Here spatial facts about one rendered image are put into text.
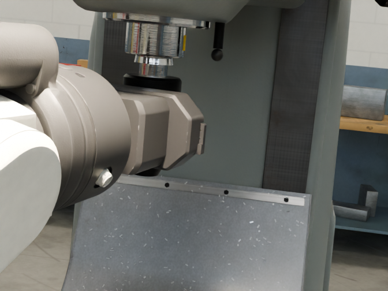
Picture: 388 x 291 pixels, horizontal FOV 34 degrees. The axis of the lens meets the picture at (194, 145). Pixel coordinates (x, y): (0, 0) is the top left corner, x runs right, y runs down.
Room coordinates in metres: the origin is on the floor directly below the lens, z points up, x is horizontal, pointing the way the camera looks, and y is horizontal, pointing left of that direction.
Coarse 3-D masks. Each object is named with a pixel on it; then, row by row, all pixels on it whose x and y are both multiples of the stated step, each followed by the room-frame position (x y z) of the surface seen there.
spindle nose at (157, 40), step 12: (132, 24) 0.50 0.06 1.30; (144, 24) 0.49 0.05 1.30; (156, 24) 0.49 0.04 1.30; (132, 36) 0.50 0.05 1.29; (144, 36) 0.49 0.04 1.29; (156, 36) 0.49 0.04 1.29; (168, 36) 0.49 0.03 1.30; (180, 36) 0.50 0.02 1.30; (132, 48) 0.50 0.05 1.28; (144, 48) 0.49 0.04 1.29; (156, 48) 0.49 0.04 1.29; (168, 48) 0.49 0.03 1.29; (180, 48) 0.50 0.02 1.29
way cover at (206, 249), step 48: (144, 192) 0.88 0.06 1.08; (192, 192) 0.87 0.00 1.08; (240, 192) 0.87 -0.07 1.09; (288, 192) 0.86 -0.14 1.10; (96, 240) 0.85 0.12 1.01; (144, 240) 0.85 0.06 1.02; (192, 240) 0.84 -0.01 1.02; (240, 240) 0.84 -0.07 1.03; (288, 240) 0.83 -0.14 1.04; (96, 288) 0.81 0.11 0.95; (144, 288) 0.81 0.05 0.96; (192, 288) 0.81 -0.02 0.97; (240, 288) 0.81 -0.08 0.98; (288, 288) 0.80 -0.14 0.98
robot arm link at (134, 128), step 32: (96, 96) 0.38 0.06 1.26; (128, 96) 0.43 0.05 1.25; (160, 96) 0.45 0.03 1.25; (96, 128) 0.36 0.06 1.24; (128, 128) 0.39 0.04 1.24; (160, 128) 0.44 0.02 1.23; (192, 128) 0.44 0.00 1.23; (96, 160) 0.36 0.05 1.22; (128, 160) 0.42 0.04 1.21; (160, 160) 0.44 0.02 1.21; (96, 192) 0.39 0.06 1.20
